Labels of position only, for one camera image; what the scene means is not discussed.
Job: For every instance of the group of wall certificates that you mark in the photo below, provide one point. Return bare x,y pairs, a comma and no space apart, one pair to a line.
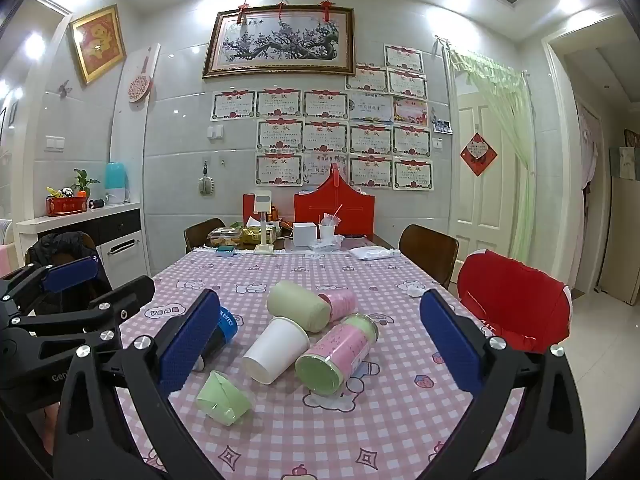
370,140

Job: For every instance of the tall pink and green cup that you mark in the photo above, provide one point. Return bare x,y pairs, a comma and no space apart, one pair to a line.
340,350

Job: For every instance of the clear food container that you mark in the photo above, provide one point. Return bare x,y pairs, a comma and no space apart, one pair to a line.
225,236

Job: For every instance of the white and black sideboard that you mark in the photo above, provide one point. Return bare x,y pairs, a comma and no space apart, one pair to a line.
120,240

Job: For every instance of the white desk lamp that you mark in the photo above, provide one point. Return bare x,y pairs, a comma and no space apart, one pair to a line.
263,205

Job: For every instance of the light green curtain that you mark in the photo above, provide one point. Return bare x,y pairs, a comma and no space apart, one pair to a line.
522,160

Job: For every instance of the round red patterned wall fan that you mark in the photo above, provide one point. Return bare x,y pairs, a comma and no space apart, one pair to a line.
139,85

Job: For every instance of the white plastic bag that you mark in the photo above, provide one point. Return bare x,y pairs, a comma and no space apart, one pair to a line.
370,253

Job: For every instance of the brown wooden chair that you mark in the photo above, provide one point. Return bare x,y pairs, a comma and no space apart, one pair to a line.
202,234
430,255

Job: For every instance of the red carton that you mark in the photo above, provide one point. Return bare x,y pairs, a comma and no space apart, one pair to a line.
249,206

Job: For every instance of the white door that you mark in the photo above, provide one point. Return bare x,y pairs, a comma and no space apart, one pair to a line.
482,200

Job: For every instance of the white refrigerator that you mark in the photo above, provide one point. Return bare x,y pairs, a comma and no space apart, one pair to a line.
624,240

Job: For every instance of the white cup with straws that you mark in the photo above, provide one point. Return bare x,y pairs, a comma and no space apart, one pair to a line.
327,232

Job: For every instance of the pink checkered tablecloth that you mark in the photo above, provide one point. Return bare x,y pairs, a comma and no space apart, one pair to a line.
390,410

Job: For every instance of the blue and white humidifier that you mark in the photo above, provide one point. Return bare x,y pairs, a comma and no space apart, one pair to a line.
116,182

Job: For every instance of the black jacket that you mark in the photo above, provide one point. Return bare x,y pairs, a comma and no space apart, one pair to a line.
65,247

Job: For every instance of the red gift box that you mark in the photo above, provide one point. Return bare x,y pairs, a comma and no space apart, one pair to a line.
350,212

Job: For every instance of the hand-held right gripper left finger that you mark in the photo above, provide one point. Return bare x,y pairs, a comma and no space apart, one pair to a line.
189,347

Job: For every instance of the small white box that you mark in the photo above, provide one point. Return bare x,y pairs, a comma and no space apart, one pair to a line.
304,235

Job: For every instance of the red chair cover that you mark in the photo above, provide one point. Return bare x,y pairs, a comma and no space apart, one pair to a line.
515,305

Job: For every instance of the crumpled white tissue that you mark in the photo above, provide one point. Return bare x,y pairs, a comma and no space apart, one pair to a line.
415,290

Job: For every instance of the clear plastic wrap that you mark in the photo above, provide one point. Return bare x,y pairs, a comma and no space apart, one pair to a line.
325,247

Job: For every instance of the framed plum blossom painting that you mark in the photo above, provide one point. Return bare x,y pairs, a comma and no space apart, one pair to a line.
280,42

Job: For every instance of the white wall switch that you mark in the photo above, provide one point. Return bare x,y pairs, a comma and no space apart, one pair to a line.
215,132
54,143

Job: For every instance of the dark cup with blue label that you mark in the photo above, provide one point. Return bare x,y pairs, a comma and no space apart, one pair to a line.
223,327

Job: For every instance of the red diamond door decoration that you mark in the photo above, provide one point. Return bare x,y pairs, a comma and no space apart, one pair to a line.
478,154

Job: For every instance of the gold framed red picture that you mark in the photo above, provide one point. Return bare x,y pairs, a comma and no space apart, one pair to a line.
97,44

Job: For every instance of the small potted plant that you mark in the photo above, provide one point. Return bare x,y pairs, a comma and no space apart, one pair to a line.
81,182

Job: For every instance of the small teal box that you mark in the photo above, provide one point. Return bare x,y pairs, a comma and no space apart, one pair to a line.
226,251

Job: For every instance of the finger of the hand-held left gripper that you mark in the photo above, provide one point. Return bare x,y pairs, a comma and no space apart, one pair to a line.
120,302
70,273

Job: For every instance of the light green cup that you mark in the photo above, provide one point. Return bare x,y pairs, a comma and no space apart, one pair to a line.
295,305

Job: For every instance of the small green ribbed cup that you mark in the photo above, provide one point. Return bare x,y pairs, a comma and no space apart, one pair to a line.
220,397

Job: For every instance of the small pink cup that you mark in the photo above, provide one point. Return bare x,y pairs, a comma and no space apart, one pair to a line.
344,304

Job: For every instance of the red planter bowl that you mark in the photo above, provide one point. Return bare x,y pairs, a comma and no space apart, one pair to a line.
65,206

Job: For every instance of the hanging grey brush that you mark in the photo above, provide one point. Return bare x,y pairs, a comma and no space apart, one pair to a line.
205,185

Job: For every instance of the white paper cup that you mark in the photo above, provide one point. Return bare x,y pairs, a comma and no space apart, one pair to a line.
275,347

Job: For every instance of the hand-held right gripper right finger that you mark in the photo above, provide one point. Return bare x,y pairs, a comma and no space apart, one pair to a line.
451,347

